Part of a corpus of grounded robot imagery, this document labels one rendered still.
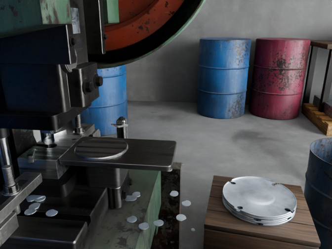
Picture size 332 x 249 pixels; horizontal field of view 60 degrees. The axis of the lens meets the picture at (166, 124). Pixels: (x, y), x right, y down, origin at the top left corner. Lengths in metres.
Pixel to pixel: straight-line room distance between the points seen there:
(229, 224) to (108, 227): 0.60
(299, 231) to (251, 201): 0.20
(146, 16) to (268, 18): 3.12
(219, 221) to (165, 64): 3.04
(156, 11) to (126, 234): 0.64
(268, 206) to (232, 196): 0.14
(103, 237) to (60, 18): 0.42
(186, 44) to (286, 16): 1.26
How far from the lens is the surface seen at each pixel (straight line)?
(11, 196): 0.63
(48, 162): 0.68
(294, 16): 4.05
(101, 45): 0.72
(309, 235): 1.20
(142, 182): 0.82
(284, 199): 1.29
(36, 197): 0.69
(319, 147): 1.74
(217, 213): 1.21
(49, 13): 0.48
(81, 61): 0.69
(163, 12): 0.94
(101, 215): 0.68
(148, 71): 4.02
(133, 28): 0.96
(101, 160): 0.64
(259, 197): 1.26
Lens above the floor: 1.06
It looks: 20 degrees down
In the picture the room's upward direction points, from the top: straight up
